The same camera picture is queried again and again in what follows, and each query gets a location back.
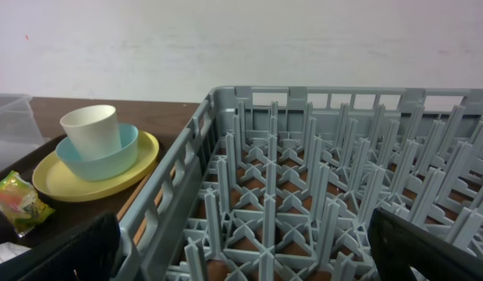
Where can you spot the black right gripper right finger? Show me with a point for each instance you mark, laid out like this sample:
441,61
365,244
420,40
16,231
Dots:
398,247

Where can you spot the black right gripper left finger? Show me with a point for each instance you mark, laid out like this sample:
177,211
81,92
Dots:
85,252

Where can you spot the white tissue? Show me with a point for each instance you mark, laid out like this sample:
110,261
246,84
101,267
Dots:
10,250

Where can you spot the green snack wrapper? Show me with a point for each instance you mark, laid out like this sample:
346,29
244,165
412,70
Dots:
20,204

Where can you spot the cream plastic cup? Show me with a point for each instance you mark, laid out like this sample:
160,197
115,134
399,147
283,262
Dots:
93,130

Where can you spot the grey dishwasher rack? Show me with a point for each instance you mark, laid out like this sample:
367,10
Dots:
281,182

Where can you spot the yellow plate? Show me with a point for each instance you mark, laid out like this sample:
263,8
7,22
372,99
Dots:
53,178

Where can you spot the light blue bowl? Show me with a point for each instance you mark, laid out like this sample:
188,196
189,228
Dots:
105,167

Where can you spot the brown serving tray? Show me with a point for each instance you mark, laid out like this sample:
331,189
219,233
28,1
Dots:
67,214

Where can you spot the clear plastic bin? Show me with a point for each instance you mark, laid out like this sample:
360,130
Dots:
19,132

